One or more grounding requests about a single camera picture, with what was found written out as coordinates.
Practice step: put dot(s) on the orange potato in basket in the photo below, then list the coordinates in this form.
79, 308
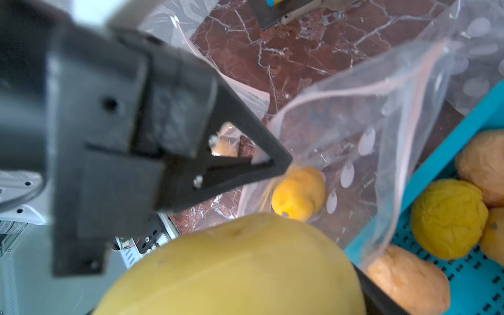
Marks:
418, 286

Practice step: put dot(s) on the teal plastic basket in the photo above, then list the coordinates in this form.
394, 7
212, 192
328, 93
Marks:
476, 280

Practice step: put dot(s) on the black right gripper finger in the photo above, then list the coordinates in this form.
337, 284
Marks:
377, 301

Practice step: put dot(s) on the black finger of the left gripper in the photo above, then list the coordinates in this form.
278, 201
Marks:
184, 124

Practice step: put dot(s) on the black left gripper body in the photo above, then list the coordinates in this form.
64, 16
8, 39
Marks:
115, 125

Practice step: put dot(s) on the yellow orange potato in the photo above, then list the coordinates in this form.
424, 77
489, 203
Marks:
300, 195

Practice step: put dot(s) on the beige slotted spatula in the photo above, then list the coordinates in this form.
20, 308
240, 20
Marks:
314, 5

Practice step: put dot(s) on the green potato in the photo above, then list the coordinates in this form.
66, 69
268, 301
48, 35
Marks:
259, 264

